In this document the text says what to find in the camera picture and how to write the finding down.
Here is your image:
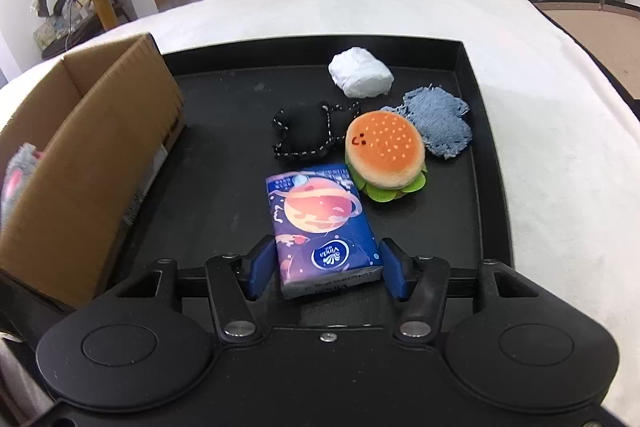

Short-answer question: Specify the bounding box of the grey pink paw plush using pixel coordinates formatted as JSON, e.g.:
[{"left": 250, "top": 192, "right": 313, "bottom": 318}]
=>
[{"left": 0, "top": 144, "right": 41, "bottom": 228}]

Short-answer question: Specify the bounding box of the burger plush toy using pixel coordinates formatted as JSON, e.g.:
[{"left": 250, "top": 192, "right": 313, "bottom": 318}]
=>
[{"left": 345, "top": 111, "right": 429, "bottom": 204}]

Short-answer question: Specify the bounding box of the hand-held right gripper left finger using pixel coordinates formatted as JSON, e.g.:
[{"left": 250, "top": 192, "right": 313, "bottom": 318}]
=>
[{"left": 102, "top": 234, "right": 277, "bottom": 344}]

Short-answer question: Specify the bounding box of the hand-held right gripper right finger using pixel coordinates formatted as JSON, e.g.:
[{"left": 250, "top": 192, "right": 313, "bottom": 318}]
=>
[{"left": 380, "top": 238, "right": 542, "bottom": 345}]

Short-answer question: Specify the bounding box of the white cloth bundle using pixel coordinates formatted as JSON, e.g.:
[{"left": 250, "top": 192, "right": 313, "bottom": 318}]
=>
[{"left": 328, "top": 47, "right": 395, "bottom": 100}]

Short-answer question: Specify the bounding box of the green patterned box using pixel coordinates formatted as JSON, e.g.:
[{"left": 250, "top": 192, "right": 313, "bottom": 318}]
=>
[{"left": 32, "top": 18, "right": 68, "bottom": 52}]

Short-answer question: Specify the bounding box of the brown cardboard box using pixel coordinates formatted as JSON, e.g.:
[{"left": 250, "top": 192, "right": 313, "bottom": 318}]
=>
[{"left": 0, "top": 33, "right": 188, "bottom": 312}]

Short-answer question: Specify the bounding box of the purple planet-print tissue pack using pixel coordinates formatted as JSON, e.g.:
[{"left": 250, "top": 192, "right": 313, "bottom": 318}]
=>
[{"left": 265, "top": 163, "right": 385, "bottom": 300}]

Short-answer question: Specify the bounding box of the black plastic tray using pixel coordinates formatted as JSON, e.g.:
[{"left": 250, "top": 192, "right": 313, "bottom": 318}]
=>
[{"left": 107, "top": 38, "right": 516, "bottom": 303}]

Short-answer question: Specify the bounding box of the black drawstring pouch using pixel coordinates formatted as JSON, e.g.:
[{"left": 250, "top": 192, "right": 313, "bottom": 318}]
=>
[{"left": 271, "top": 101, "right": 362, "bottom": 164}]

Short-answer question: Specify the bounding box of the blue denim cloth patch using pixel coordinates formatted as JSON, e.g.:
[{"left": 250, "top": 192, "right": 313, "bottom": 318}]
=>
[{"left": 381, "top": 88, "right": 473, "bottom": 160}]

